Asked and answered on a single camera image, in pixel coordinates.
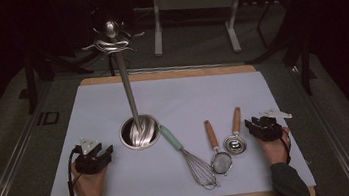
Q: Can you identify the grey metal frame stand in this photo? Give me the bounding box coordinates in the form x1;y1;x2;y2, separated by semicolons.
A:
131;0;254;66

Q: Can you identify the steel utensil stand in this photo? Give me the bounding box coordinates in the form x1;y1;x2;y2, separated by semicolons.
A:
79;15;164;156

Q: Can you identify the black rectangular floor bracket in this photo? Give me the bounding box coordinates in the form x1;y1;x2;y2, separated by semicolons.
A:
35;109;62;127

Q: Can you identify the person's right hand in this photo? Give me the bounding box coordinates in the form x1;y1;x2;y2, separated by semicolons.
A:
256;125;295;169

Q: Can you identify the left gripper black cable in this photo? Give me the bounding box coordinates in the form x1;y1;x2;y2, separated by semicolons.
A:
63;145;88;196

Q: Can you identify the white paper table cover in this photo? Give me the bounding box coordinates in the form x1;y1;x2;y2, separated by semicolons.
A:
31;57;317;196

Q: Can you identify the person's left hand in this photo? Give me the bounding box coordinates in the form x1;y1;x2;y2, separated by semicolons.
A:
69;157;113;196

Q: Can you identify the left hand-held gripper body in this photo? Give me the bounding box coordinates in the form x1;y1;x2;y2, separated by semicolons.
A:
71;134;112;178

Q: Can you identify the green-handled wire whisk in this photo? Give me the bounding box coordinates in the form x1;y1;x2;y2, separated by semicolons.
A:
157;116;222;196

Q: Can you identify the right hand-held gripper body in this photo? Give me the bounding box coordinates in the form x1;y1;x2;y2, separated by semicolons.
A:
248;106;296;145

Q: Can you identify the black metal stand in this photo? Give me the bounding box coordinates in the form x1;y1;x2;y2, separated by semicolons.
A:
238;0;320;104
10;17;99;117

